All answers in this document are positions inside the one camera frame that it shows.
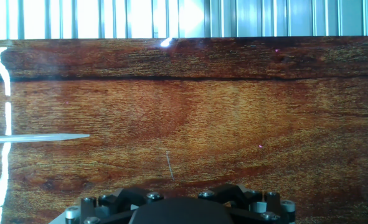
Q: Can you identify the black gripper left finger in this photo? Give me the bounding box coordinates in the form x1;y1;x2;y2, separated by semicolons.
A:
65;187;165;224

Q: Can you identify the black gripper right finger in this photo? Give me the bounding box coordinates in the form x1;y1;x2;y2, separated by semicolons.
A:
197;183;296;224

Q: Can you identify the glossy wood grain board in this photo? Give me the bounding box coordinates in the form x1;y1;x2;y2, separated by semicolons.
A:
0;36;368;224

